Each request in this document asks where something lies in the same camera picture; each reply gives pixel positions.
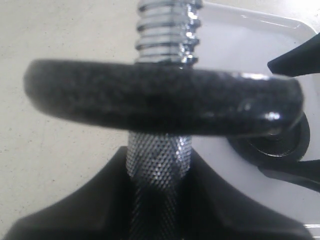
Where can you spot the white rectangular plastic tray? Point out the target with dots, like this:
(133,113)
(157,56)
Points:
(240,40)

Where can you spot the black weight plate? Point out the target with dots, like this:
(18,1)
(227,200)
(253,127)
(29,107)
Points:
(151,98)
(290,146)

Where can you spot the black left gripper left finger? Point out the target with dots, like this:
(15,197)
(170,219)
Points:
(99,210)

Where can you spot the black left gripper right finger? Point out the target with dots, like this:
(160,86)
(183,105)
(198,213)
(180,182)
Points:
(212,209)

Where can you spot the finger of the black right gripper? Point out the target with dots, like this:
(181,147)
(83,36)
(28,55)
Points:
(302,173)
(300,61)

